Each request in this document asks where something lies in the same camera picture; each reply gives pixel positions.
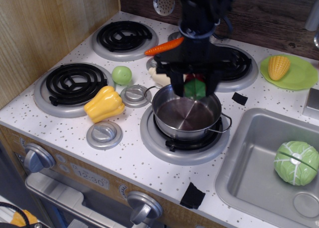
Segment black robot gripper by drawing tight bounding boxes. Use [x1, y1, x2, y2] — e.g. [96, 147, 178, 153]
[154, 37, 236, 97]

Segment red chili pepper toy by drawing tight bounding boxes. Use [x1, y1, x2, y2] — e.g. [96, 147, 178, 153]
[184, 74, 206, 100]

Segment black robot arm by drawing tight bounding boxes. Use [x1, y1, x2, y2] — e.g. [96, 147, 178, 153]
[154, 0, 238, 97]

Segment stainless steel pan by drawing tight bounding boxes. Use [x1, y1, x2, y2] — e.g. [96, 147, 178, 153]
[141, 85, 232, 141]

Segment yellow bell pepper toy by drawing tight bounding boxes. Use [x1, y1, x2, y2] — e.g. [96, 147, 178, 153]
[84, 86, 125, 123]

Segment orange carrot toy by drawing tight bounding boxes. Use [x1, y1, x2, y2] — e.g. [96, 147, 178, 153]
[144, 37, 184, 56]

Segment back right burner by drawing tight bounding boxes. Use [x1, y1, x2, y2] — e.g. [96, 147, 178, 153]
[215, 43, 259, 93]

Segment burner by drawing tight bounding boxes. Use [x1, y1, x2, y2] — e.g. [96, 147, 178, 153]
[92, 21, 159, 62]
[34, 63, 115, 118]
[140, 107, 230, 166]
[215, 43, 259, 93]

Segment silver knob upper top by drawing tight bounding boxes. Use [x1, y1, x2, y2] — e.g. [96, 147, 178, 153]
[146, 57, 157, 70]

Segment silver knob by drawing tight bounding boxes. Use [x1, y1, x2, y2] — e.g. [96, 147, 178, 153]
[120, 85, 152, 108]
[86, 121, 123, 150]
[146, 57, 157, 70]
[167, 32, 182, 41]

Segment silver knob back top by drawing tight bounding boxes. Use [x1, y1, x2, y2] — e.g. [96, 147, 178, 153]
[167, 32, 182, 41]

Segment black tape piece small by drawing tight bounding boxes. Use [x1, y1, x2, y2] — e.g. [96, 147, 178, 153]
[232, 92, 248, 106]

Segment silver knob middle top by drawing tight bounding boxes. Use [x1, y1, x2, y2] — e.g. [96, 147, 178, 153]
[120, 85, 152, 108]

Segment front right burner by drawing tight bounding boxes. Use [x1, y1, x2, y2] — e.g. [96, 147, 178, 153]
[140, 107, 230, 166]

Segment green apple toy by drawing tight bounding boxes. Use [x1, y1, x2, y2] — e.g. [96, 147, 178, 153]
[112, 66, 132, 85]

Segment hanging slotted spoon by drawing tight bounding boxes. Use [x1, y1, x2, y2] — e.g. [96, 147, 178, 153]
[153, 0, 175, 16]

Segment back left burner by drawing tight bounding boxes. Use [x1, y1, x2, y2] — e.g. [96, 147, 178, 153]
[92, 21, 159, 62]

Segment yellow corn toy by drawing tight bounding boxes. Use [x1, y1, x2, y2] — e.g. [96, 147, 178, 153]
[268, 55, 291, 81]

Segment light green plate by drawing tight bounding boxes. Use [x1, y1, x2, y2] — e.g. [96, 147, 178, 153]
[260, 55, 318, 90]

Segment silver knob front top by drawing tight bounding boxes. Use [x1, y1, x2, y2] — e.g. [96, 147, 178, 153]
[86, 121, 123, 150]

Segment silver sink basin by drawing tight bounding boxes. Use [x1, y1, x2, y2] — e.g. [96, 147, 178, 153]
[215, 109, 319, 228]

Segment black tape piece front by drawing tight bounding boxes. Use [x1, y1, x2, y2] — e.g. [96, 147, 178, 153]
[180, 182, 206, 210]

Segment front left burner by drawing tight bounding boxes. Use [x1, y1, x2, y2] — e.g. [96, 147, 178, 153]
[34, 63, 115, 118]

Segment green cabbage toy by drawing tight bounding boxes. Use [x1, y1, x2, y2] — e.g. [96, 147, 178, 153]
[273, 141, 319, 186]

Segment right oven front knob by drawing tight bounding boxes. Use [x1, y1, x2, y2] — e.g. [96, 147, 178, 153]
[127, 191, 163, 225]

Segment oven knob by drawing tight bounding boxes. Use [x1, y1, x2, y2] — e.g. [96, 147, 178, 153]
[23, 143, 56, 173]
[127, 191, 163, 225]

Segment left oven front knob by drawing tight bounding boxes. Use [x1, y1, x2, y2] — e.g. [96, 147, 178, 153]
[23, 143, 56, 173]

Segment yellow object bottom left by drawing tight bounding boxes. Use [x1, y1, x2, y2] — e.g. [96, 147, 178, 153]
[9, 209, 38, 228]

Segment silver oven door handle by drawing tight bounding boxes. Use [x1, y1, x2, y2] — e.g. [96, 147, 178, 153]
[25, 173, 123, 228]

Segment black cable bottom left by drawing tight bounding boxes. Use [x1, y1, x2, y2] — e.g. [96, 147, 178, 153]
[0, 202, 30, 226]

